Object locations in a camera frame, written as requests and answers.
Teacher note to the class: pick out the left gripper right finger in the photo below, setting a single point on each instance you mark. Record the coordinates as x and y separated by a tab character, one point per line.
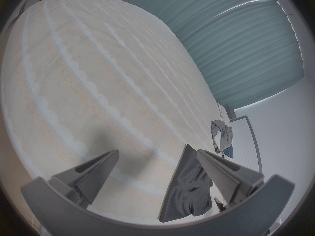
231	178

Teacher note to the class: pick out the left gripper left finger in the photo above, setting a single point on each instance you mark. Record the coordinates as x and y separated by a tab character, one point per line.
88	178

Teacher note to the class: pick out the black T-shirt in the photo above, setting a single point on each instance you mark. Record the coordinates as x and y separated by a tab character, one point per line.
187	193

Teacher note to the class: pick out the pile of clothes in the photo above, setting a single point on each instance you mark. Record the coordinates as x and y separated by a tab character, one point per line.
220	131

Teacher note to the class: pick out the bed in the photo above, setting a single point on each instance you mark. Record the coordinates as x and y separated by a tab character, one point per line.
98	70

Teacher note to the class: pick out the grey bedside table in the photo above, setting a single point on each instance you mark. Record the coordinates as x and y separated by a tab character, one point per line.
231	112

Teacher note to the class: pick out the white printed pillow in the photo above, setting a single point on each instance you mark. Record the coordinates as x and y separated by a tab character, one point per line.
222	112

